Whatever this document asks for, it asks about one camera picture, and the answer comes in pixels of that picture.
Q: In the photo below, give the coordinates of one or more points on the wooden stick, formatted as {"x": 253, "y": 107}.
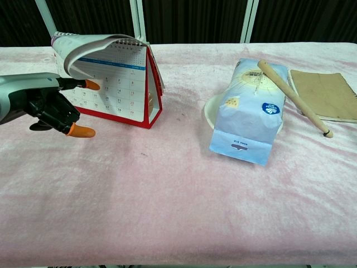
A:
{"x": 290, "y": 93}

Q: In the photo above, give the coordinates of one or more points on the red desk calendar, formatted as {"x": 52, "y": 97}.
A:
{"x": 122, "y": 89}

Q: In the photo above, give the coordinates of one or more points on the pink fleece tablecloth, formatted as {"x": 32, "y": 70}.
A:
{"x": 167, "y": 195}

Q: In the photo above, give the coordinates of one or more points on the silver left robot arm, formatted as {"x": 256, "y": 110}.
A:
{"x": 21, "y": 89}

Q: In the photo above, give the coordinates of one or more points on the blue tissue paper pack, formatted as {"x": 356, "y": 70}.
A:
{"x": 251, "y": 109}

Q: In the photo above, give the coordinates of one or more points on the white slanted frame post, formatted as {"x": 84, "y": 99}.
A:
{"x": 45, "y": 15}

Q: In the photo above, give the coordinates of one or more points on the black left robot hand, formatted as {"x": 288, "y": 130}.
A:
{"x": 50, "y": 107}

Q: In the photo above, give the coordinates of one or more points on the brown spiral notebook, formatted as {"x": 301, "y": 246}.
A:
{"x": 323, "y": 93}

